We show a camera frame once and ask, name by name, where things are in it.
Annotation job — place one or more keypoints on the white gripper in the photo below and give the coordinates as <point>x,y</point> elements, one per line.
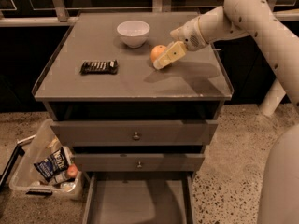
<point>191,37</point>

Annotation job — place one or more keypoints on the orange fruit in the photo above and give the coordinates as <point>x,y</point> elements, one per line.
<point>156,51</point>

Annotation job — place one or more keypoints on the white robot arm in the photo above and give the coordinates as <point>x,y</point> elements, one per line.
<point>279,201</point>

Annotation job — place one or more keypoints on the grey top drawer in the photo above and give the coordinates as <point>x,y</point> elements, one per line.
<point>134,132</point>

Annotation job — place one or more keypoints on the grey drawer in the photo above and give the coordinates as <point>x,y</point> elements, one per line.
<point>138,162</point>
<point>134,132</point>
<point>140,198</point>

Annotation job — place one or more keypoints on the grey drawer cabinet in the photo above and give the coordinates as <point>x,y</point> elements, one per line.
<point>194,88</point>

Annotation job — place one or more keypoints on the grey middle drawer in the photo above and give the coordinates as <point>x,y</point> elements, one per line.
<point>138,162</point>

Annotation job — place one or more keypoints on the grey bottom drawer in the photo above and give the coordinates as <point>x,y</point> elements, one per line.
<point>140,198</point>

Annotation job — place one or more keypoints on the white ceramic bowl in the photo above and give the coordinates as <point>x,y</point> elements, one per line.
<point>133,33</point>

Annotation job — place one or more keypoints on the black snack bar packet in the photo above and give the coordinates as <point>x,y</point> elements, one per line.
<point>99,67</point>

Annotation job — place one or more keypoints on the white diagonal pole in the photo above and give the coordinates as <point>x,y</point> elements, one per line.
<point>272,99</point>

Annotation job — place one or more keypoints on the red apple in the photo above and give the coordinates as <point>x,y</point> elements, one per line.
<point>72,171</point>

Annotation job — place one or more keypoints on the blue chip bag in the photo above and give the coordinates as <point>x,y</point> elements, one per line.
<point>55,163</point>

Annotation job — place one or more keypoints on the clear plastic bin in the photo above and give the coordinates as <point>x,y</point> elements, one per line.
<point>27,179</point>

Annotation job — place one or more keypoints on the metal railing frame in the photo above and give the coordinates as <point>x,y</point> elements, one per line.
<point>18,13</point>

